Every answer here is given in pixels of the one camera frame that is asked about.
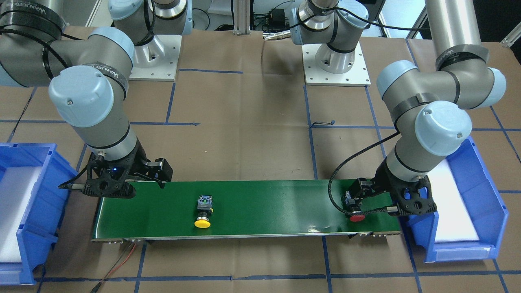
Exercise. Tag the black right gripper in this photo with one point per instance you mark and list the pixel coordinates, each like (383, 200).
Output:
(137, 159)

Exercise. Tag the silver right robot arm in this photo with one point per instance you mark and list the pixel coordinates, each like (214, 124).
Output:
(88, 79)

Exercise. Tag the blue bin with buttons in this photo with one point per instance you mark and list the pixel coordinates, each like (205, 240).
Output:
(471, 216)

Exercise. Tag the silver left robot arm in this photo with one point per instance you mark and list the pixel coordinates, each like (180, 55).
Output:
(429, 112)

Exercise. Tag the yellow push button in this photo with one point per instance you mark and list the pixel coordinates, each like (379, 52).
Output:
(204, 211)

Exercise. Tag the white foam pad empty bin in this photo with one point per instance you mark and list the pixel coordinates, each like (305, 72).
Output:
(15, 192)

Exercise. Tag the red push button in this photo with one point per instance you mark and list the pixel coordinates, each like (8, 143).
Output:
(356, 215)

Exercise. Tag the aluminium frame post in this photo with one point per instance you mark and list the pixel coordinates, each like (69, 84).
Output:
(242, 13)

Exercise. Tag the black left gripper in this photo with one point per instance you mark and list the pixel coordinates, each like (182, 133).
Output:
(383, 181)

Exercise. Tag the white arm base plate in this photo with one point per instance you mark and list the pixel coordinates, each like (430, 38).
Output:
(157, 60)
(323, 66)

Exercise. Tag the white foam pad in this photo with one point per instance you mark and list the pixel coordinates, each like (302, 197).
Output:
(454, 222)

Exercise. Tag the blue empty bin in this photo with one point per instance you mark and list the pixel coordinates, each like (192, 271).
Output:
(38, 228)

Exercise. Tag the green conveyor belt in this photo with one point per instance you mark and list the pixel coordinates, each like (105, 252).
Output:
(241, 209)

